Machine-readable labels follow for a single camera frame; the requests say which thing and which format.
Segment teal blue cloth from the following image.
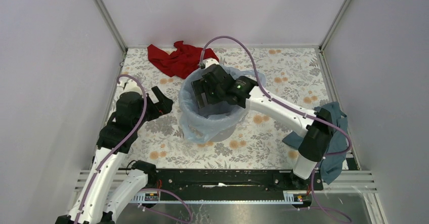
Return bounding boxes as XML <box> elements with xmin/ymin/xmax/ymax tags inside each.
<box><xmin>282</xmin><ymin>102</ymin><xmax>348</xmax><ymax>184</ymax></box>

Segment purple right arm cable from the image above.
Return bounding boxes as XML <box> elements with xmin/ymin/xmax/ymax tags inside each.
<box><xmin>198</xmin><ymin>35</ymin><xmax>353</xmax><ymax>224</ymax></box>

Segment grey slotted cable duct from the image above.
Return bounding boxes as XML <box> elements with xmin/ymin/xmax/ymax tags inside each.
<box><xmin>130</xmin><ymin>191</ymin><xmax>304</xmax><ymax>205</ymax></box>

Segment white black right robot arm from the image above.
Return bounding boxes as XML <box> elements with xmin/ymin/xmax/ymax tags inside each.
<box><xmin>191</xmin><ymin>64</ymin><xmax>333</xmax><ymax>190</ymax></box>

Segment red cloth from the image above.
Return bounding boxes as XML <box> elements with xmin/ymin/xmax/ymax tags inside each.
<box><xmin>147</xmin><ymin>41</ymin><xmax>203</xmax><ymax>79</ymax></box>

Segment light blue plastic trash bag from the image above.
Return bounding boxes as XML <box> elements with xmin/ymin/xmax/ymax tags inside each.
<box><xmin>178</xmin><ymin>64</ymin><xmax>266</xmax><ymax>144</ymax></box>

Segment grey plastic trash bin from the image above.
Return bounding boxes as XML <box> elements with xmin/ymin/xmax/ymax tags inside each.
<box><xmin>179</xmin><ymin>66</ymin><xmax>250</xmax><ymax>144</ymax></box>

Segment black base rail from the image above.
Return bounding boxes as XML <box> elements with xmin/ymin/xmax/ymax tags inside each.
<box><xmin>145</xmin><ymin>169</ymin><xmax>323</xmax><ymax>198</ymax></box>

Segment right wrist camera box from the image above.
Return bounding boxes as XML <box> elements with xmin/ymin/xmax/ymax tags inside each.
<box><xmin>199</xmin><ymin>58</ymin><xmax>220</xmax><ymax>69</ymax></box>

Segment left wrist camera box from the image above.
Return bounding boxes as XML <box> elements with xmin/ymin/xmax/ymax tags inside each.
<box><xmin>117</xmin><ymin>77</ymin><xmax>143</xmax><ymax>96</ymax></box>

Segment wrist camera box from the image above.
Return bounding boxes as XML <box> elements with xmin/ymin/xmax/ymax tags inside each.
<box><xmin>117</xmin><ymin>77</ymin><xmax>143</xmax><ymax>96</ymax></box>
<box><xmin>199</xmin><ymin>58</ymin><xmax>220</xmax><ymax>69</ymax></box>

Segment floral patterned table mat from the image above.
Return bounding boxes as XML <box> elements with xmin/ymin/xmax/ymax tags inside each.
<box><xmin>120</xmin><ymin>48</ymin><xmax>329</xmax><ymax>169</ymax></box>

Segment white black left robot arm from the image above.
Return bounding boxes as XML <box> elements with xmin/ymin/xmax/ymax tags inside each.
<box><xmin>56</xmin><ymin>86</ymin><xmax>173</xmax><ymax>223</ymax></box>

